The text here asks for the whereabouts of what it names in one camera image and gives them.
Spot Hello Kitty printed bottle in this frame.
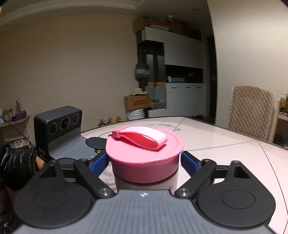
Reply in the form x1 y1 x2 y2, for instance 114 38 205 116
98 161 181 195

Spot pink bottle cap with strap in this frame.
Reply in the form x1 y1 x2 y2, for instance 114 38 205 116
105 126 185 184

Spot left hand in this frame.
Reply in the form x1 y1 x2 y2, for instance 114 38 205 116
36 156 46 170

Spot small side shelf with trinkets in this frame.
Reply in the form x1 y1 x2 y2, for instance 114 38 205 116
1 99 33 149

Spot stack of white plates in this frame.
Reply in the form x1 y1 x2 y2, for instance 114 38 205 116
127 109 145 120

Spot cardboard box with red label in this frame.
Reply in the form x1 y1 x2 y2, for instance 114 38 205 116
124 94 151 111

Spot beige quilted chair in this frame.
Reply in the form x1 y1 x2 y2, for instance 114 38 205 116
228 86 274 140

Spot white and black cabinet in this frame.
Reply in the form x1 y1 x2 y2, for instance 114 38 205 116
136 27 206 118

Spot straw hat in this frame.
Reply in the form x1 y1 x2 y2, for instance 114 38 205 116
132 88 148 96

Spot wooden side shelf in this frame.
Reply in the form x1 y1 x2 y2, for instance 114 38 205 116
273 98 287 149

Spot hanging grey bag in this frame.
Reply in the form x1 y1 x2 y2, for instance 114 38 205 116
135 63 151 79

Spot cardboard box on cabinet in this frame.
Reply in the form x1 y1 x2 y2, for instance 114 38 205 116
132 17 158 33

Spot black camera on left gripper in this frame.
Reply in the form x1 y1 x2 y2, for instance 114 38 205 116
34 106 82 162

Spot white security camera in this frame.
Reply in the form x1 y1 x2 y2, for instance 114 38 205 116
168 13 173 21

